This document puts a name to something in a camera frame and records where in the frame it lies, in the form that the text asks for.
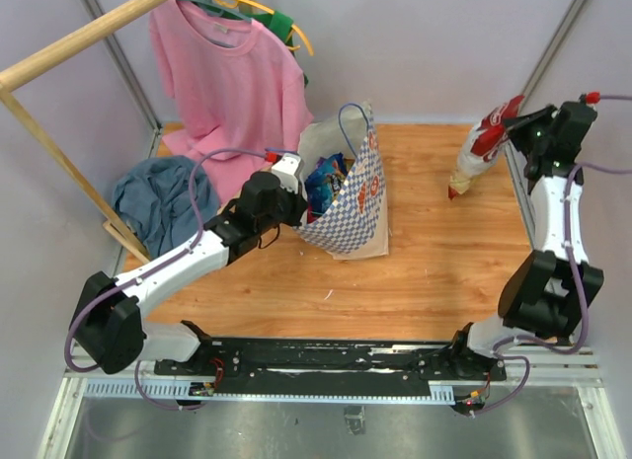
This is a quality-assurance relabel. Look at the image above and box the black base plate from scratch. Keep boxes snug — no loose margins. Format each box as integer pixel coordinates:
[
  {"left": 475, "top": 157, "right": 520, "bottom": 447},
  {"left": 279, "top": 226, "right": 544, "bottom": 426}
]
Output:
[{"left": 154, "top": 338, "right": 507, "bottom": 397}]

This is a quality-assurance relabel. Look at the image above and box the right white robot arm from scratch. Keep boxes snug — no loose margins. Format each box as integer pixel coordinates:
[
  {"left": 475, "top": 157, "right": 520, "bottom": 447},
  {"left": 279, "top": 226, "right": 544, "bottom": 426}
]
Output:
[{"left": 447, "top": 94, "right": 604, "bottom": 380}]

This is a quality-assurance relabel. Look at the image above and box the blue snack bag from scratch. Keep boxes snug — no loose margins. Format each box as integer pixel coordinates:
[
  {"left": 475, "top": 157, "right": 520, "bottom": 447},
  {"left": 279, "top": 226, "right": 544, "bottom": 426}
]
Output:
[{"left": 305, "top": 153, "right": 349, "bottom": 217}]

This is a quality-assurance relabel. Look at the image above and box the grey-blue hanger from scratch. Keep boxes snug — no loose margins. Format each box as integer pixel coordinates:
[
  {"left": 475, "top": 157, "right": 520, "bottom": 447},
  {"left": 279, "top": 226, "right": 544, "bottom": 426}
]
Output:
[{"left": 177, "top": 0, "right": 251, "bottom": 23}]

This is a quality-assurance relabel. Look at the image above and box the blue checkered paper bag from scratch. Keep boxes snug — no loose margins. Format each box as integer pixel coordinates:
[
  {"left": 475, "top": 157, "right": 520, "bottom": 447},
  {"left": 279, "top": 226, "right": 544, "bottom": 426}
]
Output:
[{"left": 295, "top": 101, "right": 389, "bottom": 260}]

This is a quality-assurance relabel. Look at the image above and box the pink snack bag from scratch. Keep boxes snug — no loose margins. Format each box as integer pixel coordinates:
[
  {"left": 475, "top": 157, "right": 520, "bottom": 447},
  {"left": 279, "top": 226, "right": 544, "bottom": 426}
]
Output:
[{"left": 307, "top": 208, "right": 322, "bottom": 224}]

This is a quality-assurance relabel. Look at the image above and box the yellow hanger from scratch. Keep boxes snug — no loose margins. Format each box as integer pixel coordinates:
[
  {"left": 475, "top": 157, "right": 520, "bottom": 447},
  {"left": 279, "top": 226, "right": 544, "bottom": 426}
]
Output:
[{"left": 187, "top": 0, "right": 316, "bottom": 57}]

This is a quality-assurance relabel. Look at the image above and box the wooden clothes rack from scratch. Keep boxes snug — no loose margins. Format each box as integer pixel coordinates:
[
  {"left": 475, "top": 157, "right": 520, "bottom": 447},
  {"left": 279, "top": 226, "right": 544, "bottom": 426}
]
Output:
[{"left": 0, "top": 0, "right": 297, "bottom": 266}]

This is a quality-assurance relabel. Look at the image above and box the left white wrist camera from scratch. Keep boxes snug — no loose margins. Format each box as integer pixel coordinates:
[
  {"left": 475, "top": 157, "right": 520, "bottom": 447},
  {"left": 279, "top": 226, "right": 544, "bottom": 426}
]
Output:
[{"left": 271, "top": 153, "right": 303, "bottom": 193}]

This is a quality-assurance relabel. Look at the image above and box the red Chuba chips bag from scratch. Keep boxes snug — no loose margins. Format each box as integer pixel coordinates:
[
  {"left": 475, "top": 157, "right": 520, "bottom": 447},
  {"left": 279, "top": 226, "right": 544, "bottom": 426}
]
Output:
[{"left": 447, "top": 95, "right": 524, "bottom": 200}]

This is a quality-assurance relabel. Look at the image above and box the blue crumpled cloth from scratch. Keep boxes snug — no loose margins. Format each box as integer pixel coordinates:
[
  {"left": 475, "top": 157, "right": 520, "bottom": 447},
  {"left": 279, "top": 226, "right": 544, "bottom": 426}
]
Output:
[{"left": 111, "top": 156, "right": 198, "bottom": 259}]

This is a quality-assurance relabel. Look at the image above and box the grey slotted cable duct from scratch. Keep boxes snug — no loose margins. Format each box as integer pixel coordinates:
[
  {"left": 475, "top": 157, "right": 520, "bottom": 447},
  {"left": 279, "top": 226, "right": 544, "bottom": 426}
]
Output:
[{"left": 84, "top": 379, "right": 455, "bottom": 406}]

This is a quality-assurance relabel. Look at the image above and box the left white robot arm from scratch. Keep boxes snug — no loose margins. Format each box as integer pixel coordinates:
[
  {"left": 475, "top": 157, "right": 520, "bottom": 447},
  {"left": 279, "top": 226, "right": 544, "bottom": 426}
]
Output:
[{"left": 69, "top": 154, "right": 307, "bottom": 376}]

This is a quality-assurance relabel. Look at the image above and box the green garment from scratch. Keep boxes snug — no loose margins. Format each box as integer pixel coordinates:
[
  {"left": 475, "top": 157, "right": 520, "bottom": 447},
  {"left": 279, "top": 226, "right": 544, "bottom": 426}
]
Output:
[{"left": 177, "top": 0, "right": 310, "bottom": 88}]

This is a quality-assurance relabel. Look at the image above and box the pink t-shirt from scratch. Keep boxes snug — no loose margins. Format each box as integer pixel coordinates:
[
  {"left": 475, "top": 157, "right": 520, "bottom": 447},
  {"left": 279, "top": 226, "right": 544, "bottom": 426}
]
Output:
[{"left": 149, "top": 0, "right": 312, "bottom": 201}]

